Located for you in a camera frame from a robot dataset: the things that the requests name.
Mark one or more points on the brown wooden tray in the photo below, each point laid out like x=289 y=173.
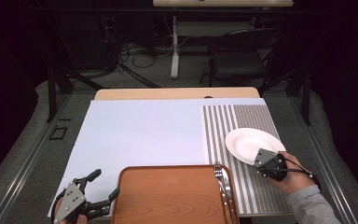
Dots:
x=174 y=196

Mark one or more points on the silver table knife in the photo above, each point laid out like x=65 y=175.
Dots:
x=227 y=184

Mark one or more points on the person's right hand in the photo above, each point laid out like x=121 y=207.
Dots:
x=295 y=180

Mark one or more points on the person's left hand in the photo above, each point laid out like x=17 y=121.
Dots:
x=81 y=219

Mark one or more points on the silver fork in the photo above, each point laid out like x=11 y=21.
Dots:
x=218 y=174

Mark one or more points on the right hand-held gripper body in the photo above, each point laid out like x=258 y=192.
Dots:
x=270 y=165

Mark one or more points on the white round plate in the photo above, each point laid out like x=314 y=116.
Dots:
x=245 y=143

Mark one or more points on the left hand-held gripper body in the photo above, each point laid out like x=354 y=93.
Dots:
x=70 y=202

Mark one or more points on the white table cover board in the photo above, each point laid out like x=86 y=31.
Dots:
x=136 y=133

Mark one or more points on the light desk with white leg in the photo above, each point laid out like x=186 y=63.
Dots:
x=175 y=46

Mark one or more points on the striped placemat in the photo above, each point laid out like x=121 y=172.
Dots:
x=220 y=130

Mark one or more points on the black metal stand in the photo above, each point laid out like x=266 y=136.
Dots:
x=306 y=99
x=52 y=93

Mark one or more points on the grey floor rail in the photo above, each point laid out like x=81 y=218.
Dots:
x=326 y=174
x=28 y=161

